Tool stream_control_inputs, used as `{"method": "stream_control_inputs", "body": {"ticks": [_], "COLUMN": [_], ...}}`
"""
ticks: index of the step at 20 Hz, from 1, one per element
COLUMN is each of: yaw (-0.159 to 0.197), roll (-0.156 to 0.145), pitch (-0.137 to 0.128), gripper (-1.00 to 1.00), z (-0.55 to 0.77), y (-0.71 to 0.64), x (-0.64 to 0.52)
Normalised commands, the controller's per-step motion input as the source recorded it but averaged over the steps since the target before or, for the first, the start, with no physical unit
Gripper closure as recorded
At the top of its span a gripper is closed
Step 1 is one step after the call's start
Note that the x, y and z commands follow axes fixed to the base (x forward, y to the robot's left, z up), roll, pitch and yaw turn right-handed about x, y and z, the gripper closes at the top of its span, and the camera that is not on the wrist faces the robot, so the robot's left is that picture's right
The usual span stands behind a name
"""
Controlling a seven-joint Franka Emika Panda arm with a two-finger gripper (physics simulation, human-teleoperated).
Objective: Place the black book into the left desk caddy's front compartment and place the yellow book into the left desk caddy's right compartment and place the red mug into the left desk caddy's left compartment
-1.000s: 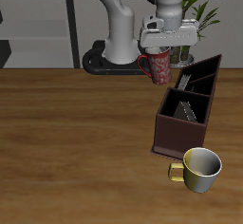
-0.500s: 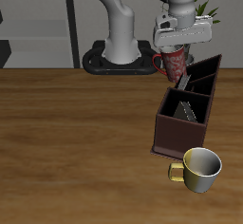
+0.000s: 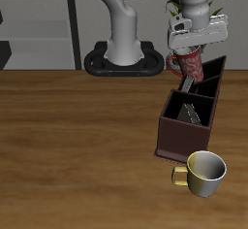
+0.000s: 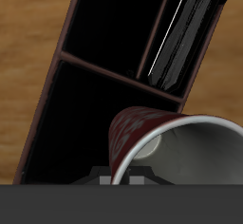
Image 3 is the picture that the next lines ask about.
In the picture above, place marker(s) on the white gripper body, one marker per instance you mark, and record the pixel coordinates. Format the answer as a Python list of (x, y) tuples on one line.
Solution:
[(206, 34)]

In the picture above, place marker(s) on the red patterned mug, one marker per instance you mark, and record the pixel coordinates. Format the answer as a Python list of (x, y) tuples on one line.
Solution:
[(192, 64)]

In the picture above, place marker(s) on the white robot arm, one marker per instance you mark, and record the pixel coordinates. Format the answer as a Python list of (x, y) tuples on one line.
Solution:
[(124, 29)]

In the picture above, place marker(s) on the dark book with grey pages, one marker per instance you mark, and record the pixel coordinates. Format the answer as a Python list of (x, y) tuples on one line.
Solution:
[(187, 84)]

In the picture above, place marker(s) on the black book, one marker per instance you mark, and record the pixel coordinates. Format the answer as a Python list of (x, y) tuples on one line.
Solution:
[(190, 114)]

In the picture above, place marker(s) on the dark brown desk caddy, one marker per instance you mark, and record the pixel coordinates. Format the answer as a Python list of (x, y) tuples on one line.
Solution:
[(180, 139)]

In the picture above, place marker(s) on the yellow and white mug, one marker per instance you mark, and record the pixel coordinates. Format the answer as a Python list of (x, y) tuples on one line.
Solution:
[(206, 174)]

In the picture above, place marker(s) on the green pot plant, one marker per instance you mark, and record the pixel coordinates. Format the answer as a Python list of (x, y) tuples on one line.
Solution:
[(171, 4)]

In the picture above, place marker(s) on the grey shelf unit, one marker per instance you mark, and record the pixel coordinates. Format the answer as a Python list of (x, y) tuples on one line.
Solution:
[(35, 29)]

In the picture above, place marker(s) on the black angular object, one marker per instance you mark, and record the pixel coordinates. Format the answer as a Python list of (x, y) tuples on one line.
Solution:
[(4, 55)]

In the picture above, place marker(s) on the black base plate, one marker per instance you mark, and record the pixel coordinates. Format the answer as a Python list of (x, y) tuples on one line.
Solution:
[(93, 67)]

